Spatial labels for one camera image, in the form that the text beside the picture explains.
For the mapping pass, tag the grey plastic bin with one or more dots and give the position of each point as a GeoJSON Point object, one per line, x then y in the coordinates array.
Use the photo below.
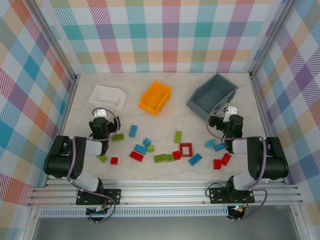
{"type": "Point", "coordinates": [211, 96]}

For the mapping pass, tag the white plastic bin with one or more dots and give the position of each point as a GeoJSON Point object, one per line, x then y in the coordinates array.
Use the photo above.
{"type": "Point", "coordinates": [107, 97]}

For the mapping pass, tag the small red lego brick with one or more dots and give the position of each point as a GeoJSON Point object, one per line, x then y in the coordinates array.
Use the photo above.
{"type": "Point", "coordinates": [114, 160]}
{"type": "Point", "coordinates": [176, 155]}
{"type": "Point", "coordinates": [217, 164]}

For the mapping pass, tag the red lego window frame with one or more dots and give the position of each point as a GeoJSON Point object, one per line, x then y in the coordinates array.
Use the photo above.
{"type": "Point", "coordinates": [181, 149]}

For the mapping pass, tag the orange plastic bin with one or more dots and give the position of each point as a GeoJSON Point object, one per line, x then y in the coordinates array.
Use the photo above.
{"type": "Point", "coordinates": [155, 98]}

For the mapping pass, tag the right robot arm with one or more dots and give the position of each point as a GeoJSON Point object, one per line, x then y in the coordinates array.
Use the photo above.
{"type": "Point", "coordinates": [260, 162]}

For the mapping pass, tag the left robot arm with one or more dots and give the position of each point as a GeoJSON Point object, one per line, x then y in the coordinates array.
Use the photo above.
{"type": "Point", "coordinates": [87, 146]}

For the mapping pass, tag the light blue sloped lego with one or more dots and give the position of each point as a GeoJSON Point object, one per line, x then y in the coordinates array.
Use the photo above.
{"type": "Point", "coordinates": [210, 144]}

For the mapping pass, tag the small blue lego brick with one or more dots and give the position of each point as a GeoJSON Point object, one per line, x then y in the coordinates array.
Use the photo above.
{"type": "Point", "coordinates": [147, 142]}

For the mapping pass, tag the small green lego brick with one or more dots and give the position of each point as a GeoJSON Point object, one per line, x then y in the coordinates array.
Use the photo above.
{"type": "Point", "coordinates": [150, 149]}
{"type": "Point", "coordinates": [170, 157]}

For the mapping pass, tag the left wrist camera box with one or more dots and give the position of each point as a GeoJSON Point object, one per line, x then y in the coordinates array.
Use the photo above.
{"type": "Point", "coordinates": [100, 113]}

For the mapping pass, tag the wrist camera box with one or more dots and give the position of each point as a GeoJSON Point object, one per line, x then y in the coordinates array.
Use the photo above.
{"type": "Point", "coordinates": [231, 111]}
{"type": "Point", "coordinates": [100, 113]}

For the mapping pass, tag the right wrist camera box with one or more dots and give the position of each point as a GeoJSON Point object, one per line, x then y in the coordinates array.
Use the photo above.
{"type": "Point", "coordinates": [231, 111]}

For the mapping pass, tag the aluminium side rail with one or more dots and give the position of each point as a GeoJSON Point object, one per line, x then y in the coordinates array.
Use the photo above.
{"type": "Point", "coordinates": [260, 105]}

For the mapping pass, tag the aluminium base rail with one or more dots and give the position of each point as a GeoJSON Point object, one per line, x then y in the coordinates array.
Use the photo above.
{"type": "Point", "coordinates": [162, 192]}

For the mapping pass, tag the aluminium frame post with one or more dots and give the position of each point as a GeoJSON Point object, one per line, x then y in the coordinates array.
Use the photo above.
{"type": "Point", "coordinates": [53, 42]}
{"type": "Point", "coordinates": [272, 37]}

